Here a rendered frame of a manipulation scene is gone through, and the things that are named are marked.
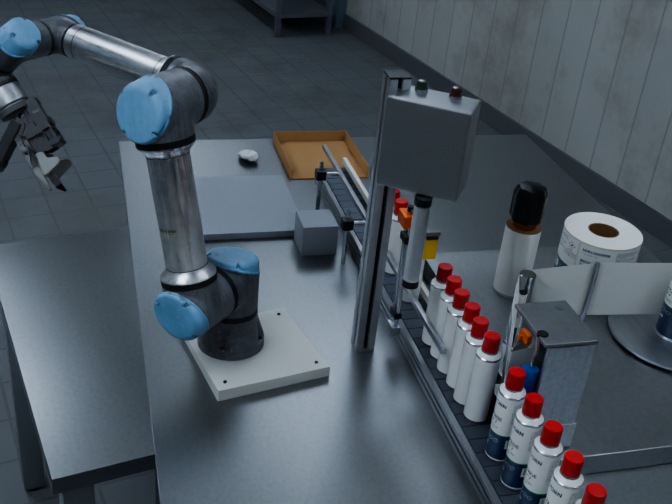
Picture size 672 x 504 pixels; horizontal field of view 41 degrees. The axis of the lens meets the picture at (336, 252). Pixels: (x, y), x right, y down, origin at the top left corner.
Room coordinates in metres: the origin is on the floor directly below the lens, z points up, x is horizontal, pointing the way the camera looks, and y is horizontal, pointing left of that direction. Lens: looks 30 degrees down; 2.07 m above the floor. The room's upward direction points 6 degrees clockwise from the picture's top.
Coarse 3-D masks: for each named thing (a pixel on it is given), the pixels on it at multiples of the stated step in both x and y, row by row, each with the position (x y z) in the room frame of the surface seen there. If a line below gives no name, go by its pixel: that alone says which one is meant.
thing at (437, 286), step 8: (440, 264) 1.69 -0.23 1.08; (448, 264) 1.70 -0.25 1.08; (440, 272) 1.68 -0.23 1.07; (448, 272) 1.67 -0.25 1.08; (432, 280) 1.69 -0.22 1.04; (440, 280) 1.67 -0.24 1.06; (432, 288) 1.68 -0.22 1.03; (440, 288) 1.66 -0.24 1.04; (432, 296) 1.67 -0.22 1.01; (432, 304) 1.67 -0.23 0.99; (432, 312) 1.67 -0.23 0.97; (432, 320) 1.67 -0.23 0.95; (424, 328) 1.68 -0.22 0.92; (424, 336) 1.67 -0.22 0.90; (424, 344) 1.67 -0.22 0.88
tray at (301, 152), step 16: (288, 144) 2.83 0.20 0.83; (304, 144) 2.85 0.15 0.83; (320, 144) 2.86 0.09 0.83; (336, 144) 2.88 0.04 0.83; (352, 144) 2.83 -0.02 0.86; (288, 160) 2.62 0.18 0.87; (304, 160) 2.72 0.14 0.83; (320, 160) 2.73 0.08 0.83; (336, 160) 2.74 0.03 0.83; (352, 160) 2.76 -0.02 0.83; (304, 176) 2.59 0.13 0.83
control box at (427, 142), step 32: (416, 96) 1.66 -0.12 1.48; (448, 96) 1.68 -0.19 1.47; (384, 128) 1.64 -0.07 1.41; (416, 128) 1.62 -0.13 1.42; (448, 128) 1.61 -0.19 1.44; (384, 160) 1.64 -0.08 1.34; (416, 160) 1.62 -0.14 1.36; (448, 160) 1.60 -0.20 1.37; (416, 192) 1.62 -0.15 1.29; (448, 192) 1.60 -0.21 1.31
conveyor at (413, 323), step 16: (336, 176) 2.52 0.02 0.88; (336, 192) 2.41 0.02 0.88; (352, 208) 2.31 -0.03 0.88; (416, 320) 1.77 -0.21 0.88; (416, 336) 1.70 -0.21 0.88; (432, 368) 1.59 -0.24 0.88; (448, 400) 1.48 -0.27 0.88; (464, 432) 1.39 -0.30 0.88; (480, 432) 1.39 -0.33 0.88; (480, 448) 1.34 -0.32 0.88; (496, 464) 1.30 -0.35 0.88; (496, 480) 1.26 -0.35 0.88; (512, 496) 1.22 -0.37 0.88
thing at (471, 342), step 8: (480, 320) 1.49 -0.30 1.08; (488, 320) 1.49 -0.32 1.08; (472, 328) 1.48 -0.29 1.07; (480, 328) 1.47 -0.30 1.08; (472, 336) 1.48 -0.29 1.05; (480, 336) 1.47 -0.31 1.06; (464, 344) 1.48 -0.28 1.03; (472, 344) 1.47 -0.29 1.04; (480, 344) 1.47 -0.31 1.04; (464, 352) 1.48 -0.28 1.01; (472, 352) 1.46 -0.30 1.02; (464, 360) 1.47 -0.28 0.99; (472, 360) 1.46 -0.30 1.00; (464, 368) 1.47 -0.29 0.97; (464, 376) 1.47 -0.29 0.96; (456, 384) 1.48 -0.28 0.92; (464, 384) 1.47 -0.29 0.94; (456, 392) 1.48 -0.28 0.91; (464, 392) 1.46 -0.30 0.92; (456, 400) 1.47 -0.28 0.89; (464, 400) 1.46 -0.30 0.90
